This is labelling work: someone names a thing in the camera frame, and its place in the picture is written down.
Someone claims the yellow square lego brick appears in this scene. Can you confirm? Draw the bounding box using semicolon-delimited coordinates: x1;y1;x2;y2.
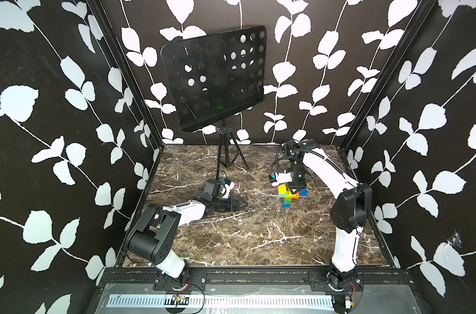
278;184;287;198

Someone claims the blue lego brick pair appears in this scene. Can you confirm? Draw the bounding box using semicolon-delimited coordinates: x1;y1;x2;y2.
299;189;308;198

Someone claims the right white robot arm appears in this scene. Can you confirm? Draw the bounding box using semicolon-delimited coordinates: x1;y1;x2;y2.
269;139;372;289

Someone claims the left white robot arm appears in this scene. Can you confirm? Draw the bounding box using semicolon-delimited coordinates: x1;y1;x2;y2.
125;179;248;283

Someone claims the black perforated music stand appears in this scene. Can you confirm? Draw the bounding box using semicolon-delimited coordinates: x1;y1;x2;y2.
161;26;267;167

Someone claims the white slotted cable duct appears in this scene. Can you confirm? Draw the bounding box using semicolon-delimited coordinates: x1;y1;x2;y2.
105;294;333;311

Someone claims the black front mounting rail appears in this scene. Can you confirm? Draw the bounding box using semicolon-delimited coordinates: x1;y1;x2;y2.
98;265;414;294

